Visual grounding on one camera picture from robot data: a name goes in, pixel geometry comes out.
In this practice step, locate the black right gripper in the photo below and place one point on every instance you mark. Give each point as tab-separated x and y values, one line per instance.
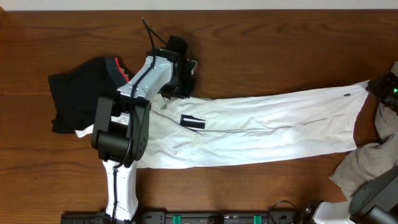
379	85

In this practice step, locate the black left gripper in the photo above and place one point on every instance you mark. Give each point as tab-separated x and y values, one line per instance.
182	79

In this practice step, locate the white Puma t-shirt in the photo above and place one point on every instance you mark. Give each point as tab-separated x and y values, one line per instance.
200	132

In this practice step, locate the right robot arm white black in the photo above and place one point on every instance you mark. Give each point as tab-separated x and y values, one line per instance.
374	202

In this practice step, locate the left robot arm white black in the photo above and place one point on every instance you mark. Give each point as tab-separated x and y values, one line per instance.
121	128

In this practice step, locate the white folded cloth under pile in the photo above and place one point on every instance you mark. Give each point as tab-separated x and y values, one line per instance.
84	132

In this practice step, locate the grey garment at right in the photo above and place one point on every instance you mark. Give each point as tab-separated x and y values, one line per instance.
371	160

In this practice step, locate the black folded garment orange trim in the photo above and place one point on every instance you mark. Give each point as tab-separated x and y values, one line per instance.
75	93

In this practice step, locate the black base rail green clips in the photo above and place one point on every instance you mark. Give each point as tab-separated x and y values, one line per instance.
283	212

